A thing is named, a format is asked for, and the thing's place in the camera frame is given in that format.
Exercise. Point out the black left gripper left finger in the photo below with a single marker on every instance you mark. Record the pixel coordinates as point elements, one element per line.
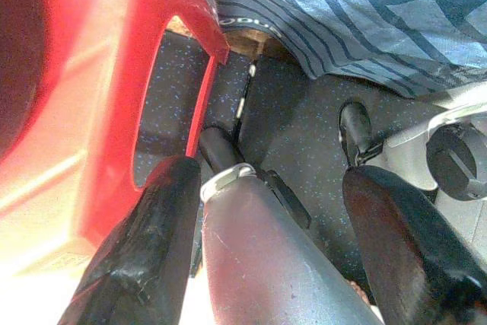
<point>144,249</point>

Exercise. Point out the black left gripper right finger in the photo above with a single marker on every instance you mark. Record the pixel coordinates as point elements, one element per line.
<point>403,249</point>

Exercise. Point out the silver left robot leg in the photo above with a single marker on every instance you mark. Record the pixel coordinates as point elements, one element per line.
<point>266,256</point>

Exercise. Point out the red plastic stool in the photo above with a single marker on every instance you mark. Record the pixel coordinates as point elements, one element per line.
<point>106,85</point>

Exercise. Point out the brown wooden furniture edge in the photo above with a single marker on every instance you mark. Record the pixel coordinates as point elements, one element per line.
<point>247,41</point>

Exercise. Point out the blue grey patterned cloth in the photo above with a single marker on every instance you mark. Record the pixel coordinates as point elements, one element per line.
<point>342,13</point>

